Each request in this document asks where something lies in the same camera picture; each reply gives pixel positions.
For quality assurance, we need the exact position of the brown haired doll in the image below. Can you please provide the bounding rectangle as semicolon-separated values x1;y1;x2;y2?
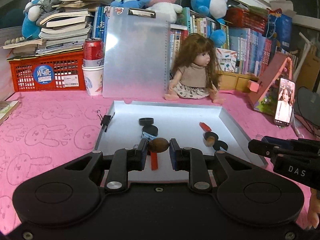
164;34;224;105

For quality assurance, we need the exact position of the red plastic basket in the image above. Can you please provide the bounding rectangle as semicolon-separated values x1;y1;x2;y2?
7;50;86;92

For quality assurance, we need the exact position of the blue plush toy left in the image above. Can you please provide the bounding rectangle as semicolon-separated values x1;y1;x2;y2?
22;0;49;40

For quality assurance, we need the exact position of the row of shelf books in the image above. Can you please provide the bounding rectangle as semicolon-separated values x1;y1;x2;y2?
92;4;298;77

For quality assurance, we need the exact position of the book at left edge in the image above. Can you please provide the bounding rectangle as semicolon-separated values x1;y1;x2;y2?
0;100;20;125

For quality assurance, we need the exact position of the black oval stone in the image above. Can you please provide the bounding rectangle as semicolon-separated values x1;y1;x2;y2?
142;125;158;137

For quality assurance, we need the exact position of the brown walnut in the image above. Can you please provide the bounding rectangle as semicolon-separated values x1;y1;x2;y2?
148;138;169;153

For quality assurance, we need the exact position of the blue white plush right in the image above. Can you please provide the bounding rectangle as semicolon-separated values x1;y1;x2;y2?
190;0;229;48

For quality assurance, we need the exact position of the brown nut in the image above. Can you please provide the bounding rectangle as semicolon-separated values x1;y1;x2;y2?
205;136;215;147

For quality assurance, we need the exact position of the red soda can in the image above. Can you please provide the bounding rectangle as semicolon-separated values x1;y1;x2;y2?
83;38;104;68

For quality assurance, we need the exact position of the white paper cup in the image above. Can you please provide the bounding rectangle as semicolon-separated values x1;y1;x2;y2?
82;66;104;96

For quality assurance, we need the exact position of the black round puck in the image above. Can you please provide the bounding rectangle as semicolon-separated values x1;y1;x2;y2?
213;140;228;151

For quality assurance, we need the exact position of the stack of books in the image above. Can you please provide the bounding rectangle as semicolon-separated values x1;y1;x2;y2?
2;0;104;55

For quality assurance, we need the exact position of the translucent clipboard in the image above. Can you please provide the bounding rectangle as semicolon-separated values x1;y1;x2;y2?
103;7;170;99

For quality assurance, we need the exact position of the red basket on shelf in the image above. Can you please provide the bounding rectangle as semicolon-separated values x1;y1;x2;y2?
225;7;267;34

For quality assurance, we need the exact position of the binder clip on box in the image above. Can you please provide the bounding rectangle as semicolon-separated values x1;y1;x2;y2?
97;110;114;132

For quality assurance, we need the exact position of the grey cardboard box tray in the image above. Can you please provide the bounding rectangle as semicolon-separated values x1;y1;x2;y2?
93;100;269;183

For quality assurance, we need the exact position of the black ring lid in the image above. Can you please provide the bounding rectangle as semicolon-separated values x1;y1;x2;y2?
138;118;154;126

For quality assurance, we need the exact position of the pink house phone stand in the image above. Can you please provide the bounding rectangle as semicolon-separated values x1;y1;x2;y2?
247;52;292;116

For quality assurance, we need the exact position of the smartphone on stand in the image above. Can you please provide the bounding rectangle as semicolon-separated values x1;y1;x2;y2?
274;77;296;127

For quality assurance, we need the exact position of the person right hand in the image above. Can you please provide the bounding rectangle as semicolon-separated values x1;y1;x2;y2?
307;188;320;229

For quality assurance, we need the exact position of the small blue hair clip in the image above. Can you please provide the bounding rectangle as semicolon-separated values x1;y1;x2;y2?
142;132;157;141

